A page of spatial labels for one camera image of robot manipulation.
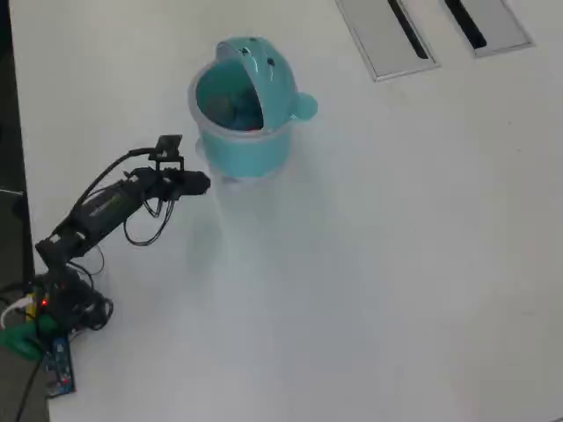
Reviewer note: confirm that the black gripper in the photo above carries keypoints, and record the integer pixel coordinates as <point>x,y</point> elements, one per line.
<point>167,184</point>

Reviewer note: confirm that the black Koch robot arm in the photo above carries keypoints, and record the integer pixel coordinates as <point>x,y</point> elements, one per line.
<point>101,206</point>

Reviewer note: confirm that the teal lidded bin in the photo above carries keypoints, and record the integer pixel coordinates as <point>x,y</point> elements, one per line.
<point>246,149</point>

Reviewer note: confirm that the blue circuit board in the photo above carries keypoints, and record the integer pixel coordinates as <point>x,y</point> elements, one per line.
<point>60,365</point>

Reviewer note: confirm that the green table clamp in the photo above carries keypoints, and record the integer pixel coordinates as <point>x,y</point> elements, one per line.
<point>19,340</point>

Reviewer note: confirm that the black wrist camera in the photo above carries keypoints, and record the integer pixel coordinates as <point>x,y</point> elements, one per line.
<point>168,147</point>

